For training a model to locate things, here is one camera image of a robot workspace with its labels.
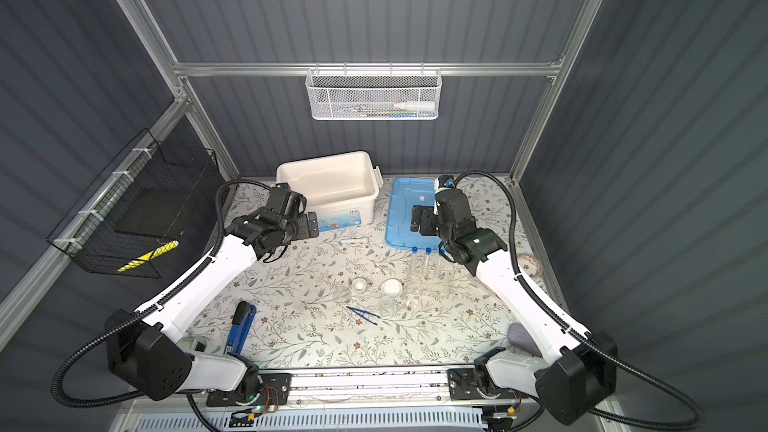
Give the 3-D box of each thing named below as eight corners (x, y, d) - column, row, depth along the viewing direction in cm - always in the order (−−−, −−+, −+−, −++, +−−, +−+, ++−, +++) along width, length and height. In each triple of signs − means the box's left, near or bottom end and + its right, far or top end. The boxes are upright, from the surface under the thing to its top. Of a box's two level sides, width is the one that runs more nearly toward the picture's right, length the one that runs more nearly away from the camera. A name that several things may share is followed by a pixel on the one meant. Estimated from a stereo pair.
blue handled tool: (230, 354, 81) (221, 349, 77) (244, 307, 89) (237, 301, 85) (244, 354, 81) (237, 349, 77) (258, 307, 89) (251, 301, 85)
